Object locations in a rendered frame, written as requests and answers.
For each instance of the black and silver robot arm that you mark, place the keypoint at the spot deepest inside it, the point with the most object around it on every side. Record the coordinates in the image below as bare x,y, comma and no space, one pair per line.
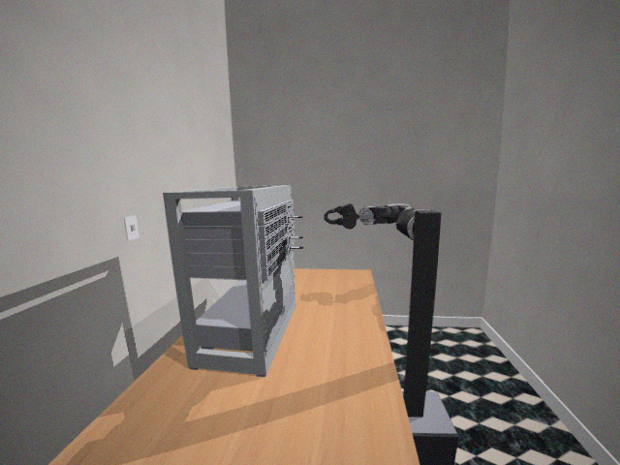
389,215

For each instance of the grey server rack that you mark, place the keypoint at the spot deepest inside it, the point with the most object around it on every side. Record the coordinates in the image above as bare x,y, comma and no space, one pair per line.
208,243

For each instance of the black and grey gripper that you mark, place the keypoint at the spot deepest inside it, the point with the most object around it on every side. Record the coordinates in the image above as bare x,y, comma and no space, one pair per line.
349,216

